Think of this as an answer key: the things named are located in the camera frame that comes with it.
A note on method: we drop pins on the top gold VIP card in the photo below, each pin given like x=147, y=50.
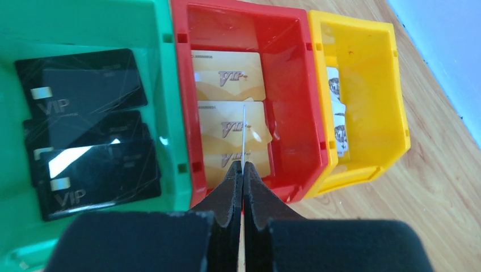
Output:
x=228, y=76

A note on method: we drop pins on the middle gold VIP card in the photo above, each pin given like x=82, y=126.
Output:
x=221, y=126

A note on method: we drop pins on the red plastic bin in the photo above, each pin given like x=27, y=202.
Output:
x=281, y=36

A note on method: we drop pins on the white diamond card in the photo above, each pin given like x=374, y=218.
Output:
x=340, y=134
x=333, y=82

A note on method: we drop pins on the lower white diamond card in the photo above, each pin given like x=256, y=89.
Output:
x=340, y=134

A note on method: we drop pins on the yellow plastic bin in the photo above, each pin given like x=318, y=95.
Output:
x=366, y=56

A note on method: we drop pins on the front gold VIP card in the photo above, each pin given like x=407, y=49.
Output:
x=216, y=166

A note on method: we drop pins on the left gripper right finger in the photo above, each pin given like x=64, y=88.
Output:
x=279, y=239

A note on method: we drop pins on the green plastic bin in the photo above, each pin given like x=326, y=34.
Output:
x=35, y=29

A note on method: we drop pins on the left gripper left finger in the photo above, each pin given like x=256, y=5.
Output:
x=204, y=238

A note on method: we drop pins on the middle black VIP card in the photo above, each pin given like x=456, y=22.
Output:
x=61, y=132

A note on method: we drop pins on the top black VIP card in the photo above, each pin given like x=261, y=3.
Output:
x=81, y=84

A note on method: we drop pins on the gold vip card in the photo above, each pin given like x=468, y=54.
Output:
x=216, y=166
x=221, y=126
x=228, y=76

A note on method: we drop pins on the upper white diamond card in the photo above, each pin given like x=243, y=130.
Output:
x=333, y=82

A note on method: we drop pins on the black vip card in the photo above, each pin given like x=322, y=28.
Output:
x=61, y=132
x=81, y=84

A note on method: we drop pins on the thin card edge-on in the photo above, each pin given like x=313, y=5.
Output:
x=243, y=158

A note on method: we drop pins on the black item in green bin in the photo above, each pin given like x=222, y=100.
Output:
x=98, y=176

